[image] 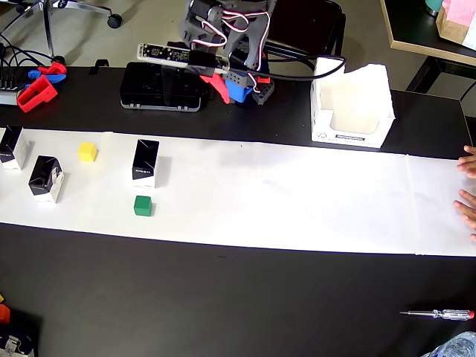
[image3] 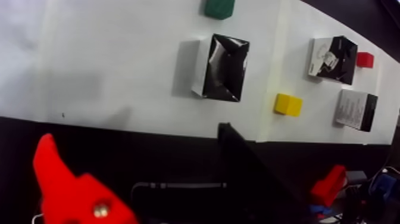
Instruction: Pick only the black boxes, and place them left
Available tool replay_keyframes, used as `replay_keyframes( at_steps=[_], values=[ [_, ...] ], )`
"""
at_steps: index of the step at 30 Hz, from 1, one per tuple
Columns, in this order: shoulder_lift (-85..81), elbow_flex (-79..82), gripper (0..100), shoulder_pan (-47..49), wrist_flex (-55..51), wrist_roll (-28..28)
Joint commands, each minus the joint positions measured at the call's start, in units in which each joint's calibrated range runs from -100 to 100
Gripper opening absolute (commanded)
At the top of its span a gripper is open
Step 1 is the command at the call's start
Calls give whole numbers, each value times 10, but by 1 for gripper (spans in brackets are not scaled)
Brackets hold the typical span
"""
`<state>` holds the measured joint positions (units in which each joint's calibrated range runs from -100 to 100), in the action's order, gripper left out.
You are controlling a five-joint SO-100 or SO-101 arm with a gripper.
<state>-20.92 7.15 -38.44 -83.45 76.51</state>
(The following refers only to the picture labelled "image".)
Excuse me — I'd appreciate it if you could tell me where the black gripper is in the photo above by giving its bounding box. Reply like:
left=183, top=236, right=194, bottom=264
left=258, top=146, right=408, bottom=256
left=162, top=50, right=231, bottom=107

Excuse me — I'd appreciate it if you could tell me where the black white product box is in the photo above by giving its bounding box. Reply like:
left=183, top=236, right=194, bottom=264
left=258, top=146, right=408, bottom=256
left=132, top=138, right=160, bottom=189
left=28, top=155, right=65, bottom=205
left=0, top=125, right=31, bottom=172

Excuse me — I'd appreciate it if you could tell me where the white paper sheet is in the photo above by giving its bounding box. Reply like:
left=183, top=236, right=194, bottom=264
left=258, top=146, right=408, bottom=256
left=0, top=126, right=476, bottom=257

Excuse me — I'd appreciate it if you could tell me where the yellow cube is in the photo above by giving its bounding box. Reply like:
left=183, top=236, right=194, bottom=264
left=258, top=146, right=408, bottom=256
left=78, top=142, right=98, bottom=164

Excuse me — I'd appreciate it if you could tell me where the green cube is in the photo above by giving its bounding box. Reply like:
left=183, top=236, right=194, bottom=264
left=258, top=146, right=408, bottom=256
left=133, top=195, right=154, bottom=216

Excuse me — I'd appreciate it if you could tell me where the person's right hand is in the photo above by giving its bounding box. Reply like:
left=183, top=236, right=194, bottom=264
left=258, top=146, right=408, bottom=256
left=457, top=145, right=476, bottom=172

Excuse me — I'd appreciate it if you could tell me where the person's left hand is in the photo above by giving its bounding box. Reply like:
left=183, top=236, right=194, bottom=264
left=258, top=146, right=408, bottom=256
left=453, top=189, right=476, bottom=242

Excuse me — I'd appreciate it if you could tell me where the black electronics case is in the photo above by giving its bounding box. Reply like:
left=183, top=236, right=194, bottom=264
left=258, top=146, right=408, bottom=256
left=119, top=61, right=209, bottom=112

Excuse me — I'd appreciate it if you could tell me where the black perforated table clamp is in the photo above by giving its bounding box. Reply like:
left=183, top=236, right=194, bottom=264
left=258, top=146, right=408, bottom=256
left=252, top=76, right=277, bottom=107

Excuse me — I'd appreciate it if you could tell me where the small red printed part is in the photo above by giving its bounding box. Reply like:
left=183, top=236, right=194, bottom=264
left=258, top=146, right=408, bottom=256
left=36, top=62, right=68, bottom=77

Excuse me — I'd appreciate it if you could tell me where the large red printed part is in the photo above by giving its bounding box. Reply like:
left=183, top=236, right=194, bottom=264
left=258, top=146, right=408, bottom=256
left=16, top=74, right=60, bottom=114

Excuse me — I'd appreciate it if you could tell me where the blue printed part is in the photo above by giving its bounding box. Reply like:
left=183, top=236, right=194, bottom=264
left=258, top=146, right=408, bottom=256
left=26, top=69, right=67, bottom=89

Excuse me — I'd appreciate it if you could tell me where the office chair chrome base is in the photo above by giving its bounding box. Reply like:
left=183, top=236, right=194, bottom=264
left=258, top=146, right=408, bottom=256
left=0, top=0, right=123, bottom=66

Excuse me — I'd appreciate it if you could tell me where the white cardboard box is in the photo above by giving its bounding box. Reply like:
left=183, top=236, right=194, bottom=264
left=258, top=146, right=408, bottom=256
left=310, top=56, right=397, bottom=149

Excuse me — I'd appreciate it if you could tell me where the grey power strip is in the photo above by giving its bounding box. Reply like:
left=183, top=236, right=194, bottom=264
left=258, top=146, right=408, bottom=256
left=0, top=88, right=19, bottom=107

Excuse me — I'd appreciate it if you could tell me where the black table with wood edge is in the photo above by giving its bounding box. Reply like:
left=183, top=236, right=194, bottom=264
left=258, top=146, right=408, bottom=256
left=379, top=0, right=476, bottom=94

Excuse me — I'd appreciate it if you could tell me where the cardboard box with pink paper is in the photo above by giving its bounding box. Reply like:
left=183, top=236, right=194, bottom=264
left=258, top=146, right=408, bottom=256
left=435, top=0, right=476, bottom=51

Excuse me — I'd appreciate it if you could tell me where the dark printed box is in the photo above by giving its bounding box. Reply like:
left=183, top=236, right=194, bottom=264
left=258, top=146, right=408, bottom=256
left=0, top=332, right=38, bottom=357

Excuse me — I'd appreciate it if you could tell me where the clear plastic water bottle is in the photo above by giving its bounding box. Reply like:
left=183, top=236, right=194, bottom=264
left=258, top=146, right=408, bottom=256
left=422, top=330, right=476, bottom=357

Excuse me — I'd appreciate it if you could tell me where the white strip camera board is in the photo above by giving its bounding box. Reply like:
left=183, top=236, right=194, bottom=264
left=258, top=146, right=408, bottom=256
left=136, top=42, right=232, bottom=71

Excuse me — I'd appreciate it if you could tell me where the red white servo wire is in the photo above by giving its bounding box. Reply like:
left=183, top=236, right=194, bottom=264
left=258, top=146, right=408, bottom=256
left=200, top=10, right=271, bottom=94

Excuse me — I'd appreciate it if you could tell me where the black cable bundle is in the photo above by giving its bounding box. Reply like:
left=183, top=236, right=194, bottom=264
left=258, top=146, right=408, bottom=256
left=0, top=31, right=57, bottom=92

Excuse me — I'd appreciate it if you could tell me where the clear handle screwdriver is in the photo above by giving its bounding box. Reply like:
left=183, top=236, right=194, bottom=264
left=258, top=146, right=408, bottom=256
left=399, top=308, right=476, bottom=321

